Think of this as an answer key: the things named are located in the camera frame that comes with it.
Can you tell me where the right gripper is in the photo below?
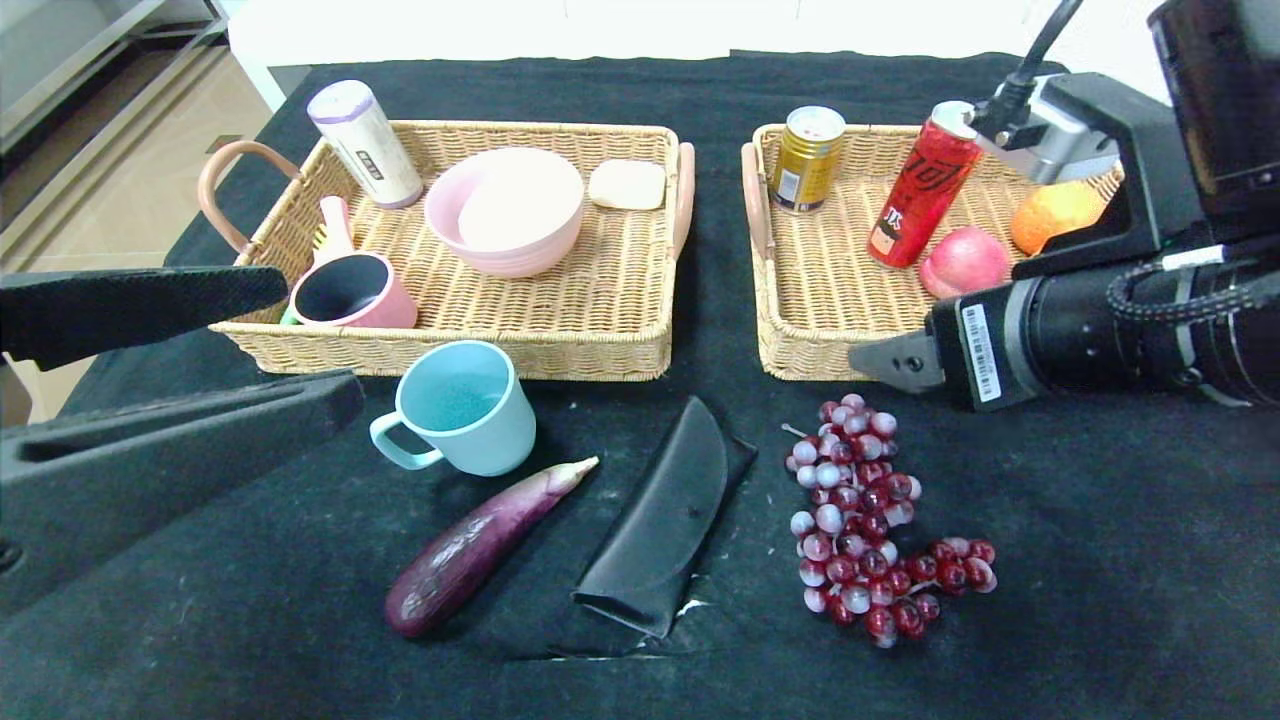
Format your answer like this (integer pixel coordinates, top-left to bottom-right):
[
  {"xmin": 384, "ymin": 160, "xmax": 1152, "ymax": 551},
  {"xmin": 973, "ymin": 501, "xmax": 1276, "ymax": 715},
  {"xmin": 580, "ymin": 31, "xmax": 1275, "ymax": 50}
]
[{"xmin": 847, "ymin": 263, "xmax": 1118, "ymax": 413}]

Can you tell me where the pink peach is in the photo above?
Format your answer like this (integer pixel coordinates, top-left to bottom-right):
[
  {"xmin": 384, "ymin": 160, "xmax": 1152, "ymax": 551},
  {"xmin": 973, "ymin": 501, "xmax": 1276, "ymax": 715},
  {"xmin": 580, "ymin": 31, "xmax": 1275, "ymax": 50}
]
[{"xmin": 918, "ymin": 226, "xmax": 1013, "ymax": 300}]

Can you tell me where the red grape bunch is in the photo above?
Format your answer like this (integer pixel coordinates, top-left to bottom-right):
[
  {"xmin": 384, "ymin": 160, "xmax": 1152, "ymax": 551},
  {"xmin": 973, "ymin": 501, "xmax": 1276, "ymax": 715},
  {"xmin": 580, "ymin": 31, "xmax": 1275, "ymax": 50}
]
[{"xmin": 782, "ymin": 394, "xmax": 998, "ymax": 649}]

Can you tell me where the red drink can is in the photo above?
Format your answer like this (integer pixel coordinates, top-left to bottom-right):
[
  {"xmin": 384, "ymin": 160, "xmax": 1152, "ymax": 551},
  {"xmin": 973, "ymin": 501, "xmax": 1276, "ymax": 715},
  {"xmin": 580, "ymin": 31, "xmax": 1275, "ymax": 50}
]
[{"xmin": 868, "ymin": 100, "xmax": 986, "ymax": 269}]

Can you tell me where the wicker basket holding food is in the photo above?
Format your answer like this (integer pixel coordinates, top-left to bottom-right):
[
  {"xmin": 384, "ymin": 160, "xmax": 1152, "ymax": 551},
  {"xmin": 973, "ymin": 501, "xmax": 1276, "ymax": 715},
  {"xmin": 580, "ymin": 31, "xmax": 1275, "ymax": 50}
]
[{"xmin": 741, "ymin": 123, "xmax": 1126, "ymax": 383}]

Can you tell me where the wicker basket holding tableware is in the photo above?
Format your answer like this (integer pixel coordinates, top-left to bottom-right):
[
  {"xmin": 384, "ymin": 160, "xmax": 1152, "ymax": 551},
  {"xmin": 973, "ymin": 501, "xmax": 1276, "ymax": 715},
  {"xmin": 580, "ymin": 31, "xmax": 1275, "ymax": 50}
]
[{"xmin": 198, "ymin": 120, "xmax": 697, "ymax": 383}]

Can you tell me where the orange fruit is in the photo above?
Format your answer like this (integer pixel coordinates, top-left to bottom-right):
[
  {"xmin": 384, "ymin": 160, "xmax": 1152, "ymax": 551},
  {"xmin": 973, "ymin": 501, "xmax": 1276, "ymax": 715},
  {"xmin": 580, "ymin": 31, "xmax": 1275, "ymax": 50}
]
[{"xmin": 1010, "ymin": 180, "xmax": 1107, "ymax": 256}]

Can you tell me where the gold drink can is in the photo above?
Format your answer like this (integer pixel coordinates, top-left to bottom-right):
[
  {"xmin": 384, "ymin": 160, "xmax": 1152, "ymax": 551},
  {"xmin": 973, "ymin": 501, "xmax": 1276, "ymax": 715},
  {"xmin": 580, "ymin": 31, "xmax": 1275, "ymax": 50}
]
[{"xmin": 769, "ymin": 105, "xmax": 847, "ymax": 214}]

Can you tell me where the black tablecloth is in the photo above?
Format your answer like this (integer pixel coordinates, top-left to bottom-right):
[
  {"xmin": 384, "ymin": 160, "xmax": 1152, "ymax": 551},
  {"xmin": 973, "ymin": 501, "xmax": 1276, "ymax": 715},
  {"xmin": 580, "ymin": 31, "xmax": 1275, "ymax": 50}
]
[{"xmin": 0, "ymin": 50, "xmax": 1280, "ymax": 720}]

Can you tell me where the black glasses case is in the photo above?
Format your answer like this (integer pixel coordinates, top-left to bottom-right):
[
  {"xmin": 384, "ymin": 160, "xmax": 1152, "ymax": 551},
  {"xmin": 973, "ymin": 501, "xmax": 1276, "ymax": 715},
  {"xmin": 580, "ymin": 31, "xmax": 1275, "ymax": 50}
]
[{"xmin": 573, "ymin": 396, "xmax": 759, "ymax": 639}]

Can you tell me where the white soap bar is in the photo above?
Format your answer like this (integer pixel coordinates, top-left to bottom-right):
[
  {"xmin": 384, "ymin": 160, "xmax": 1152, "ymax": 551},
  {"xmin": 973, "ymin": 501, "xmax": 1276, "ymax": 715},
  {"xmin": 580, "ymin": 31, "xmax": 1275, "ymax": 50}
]
[{"xmin": 588, "ymin": 159, "xmax": 667, "ymax": 211}]

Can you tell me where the pink bowl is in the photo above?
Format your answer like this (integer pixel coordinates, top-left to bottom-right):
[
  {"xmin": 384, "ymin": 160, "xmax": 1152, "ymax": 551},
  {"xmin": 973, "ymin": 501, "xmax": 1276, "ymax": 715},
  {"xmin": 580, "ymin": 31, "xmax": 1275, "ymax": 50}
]
[{"xmin": 424, "ymin": 147, "xmax": 586, "ymax": 279}]

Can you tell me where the light blue mug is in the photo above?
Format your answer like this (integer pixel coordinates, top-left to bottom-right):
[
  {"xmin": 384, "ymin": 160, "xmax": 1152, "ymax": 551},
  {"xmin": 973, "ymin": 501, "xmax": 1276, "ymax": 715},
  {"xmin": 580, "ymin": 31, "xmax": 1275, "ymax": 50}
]
[{"xmin": 369, "ymin": 340, "xmax": 538, "ymax": 478}]

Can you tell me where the purple eggplant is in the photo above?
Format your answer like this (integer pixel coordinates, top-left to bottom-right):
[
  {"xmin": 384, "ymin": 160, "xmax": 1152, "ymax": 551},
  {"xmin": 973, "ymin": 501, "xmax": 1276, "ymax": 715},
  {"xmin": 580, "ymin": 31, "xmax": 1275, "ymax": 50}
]
[{"xmin": 385, "ymin": 457, "xmax": 601, "ymax": 639}]

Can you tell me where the pink cup with black inside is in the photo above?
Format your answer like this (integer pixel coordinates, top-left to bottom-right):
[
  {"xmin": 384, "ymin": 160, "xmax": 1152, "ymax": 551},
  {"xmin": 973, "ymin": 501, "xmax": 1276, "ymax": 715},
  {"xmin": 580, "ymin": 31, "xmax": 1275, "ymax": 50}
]
[{"xmin": 290, "ymin": 252, "xmax": 420, "ymax": 329}]

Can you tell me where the white tube with lavender lid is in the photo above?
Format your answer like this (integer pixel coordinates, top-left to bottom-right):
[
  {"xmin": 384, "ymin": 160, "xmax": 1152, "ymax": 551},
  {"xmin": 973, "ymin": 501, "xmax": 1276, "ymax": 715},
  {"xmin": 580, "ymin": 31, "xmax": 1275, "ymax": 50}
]
[{"xmin": 306, "ymin": 80, "xmax": 425, "ymax": 210}]

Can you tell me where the grey metal shelf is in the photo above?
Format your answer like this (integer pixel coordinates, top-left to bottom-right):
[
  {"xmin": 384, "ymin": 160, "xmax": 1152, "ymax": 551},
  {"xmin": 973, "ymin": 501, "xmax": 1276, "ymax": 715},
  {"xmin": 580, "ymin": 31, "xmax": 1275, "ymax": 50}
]
[{"xmin": 0, "ymin": 0, "xmax": 233, "ymax": 151}]

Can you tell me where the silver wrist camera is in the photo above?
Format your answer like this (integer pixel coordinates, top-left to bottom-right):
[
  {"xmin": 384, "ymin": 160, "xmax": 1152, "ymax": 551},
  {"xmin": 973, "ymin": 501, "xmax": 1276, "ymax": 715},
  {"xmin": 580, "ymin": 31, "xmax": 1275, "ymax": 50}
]
[{"xmin": 972, "ymin": 80, "xmax": 1121, "ymax": 186}]

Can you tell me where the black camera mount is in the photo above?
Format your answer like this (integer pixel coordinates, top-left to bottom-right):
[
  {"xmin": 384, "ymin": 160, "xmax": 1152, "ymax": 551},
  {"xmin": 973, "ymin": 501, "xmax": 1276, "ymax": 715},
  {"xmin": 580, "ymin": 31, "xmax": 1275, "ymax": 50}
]
[{"xmin": 1010, "ymin": 72, "xmax": 1201, "ymax": 283}]

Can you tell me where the black camera cable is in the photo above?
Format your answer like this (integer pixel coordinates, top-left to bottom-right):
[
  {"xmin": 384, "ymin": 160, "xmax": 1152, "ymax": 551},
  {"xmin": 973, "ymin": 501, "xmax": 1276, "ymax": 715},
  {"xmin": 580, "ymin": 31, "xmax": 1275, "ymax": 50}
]
[{"xmin": 975, "ymin": 0, "xmax": 1086, "ymax": 141}]

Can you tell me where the pink handled brush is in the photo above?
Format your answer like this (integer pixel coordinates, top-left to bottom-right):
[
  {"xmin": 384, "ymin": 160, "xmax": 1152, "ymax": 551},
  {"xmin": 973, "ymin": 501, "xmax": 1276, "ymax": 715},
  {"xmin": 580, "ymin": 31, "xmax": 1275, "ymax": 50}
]
[{"xmin": 313, "ymin": 195, "xmax": 357, "ymax": 269}]

